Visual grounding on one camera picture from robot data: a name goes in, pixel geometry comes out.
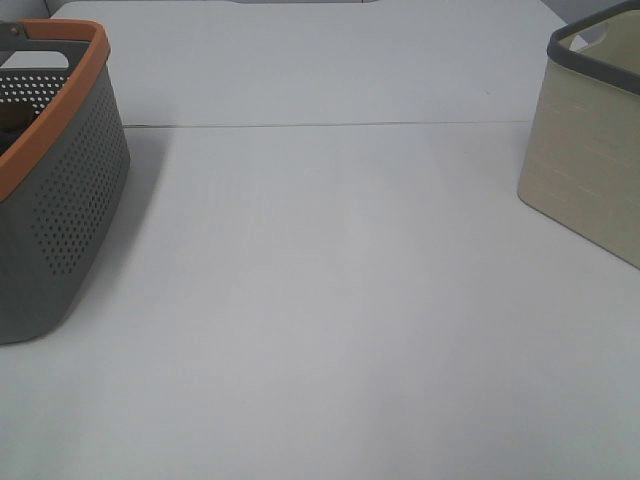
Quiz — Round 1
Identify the grey perforated basket orange rim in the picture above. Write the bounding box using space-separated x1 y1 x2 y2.
1 19 130 344

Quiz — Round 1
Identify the beige fabric bin grey rim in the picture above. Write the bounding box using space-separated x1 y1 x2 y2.
517 1 639 266

